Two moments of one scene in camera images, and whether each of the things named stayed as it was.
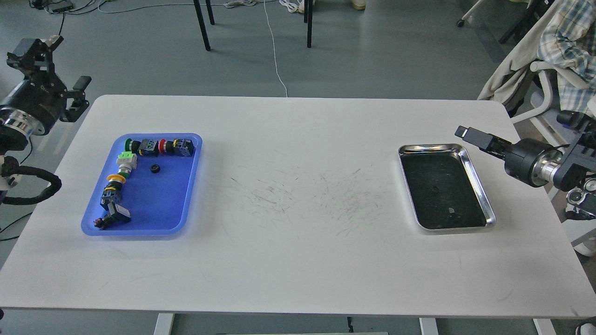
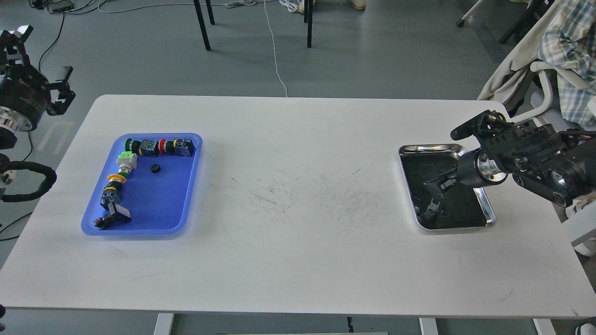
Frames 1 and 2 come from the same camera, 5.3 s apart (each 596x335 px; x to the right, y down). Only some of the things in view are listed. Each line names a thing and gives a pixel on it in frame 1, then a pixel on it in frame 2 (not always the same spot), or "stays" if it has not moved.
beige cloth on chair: (509, 72) stays
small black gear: (155, 168) stays
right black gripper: (519, 157) to (474, 168)
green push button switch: (146, 147) stays
